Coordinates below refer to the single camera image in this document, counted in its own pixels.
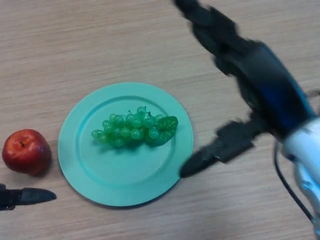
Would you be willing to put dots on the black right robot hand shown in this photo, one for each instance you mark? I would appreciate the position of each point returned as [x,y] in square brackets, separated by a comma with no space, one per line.
[265,85]

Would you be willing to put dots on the green grape bunch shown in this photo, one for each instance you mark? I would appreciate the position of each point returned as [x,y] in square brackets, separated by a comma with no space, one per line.
[132,130]

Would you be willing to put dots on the green round plate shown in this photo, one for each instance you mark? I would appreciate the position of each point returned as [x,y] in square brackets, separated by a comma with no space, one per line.
[120,170]

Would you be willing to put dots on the red apple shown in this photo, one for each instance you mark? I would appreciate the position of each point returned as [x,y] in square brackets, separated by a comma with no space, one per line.
[26,152]

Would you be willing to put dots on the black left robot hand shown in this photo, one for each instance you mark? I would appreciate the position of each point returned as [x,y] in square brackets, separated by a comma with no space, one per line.
[25,196]

